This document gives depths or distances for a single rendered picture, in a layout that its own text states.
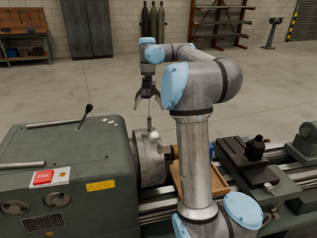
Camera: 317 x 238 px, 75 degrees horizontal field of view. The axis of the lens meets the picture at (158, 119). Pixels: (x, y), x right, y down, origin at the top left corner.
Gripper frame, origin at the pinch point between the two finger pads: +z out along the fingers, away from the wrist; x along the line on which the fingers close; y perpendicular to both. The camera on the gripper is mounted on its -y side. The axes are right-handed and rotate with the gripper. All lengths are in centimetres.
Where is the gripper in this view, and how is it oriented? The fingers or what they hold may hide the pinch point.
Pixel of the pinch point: (148, 111)
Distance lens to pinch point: 107.5
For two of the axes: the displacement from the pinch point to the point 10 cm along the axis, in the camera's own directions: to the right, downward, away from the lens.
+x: -10.0, 0.0, 0.1
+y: 0.1, -4.4, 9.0
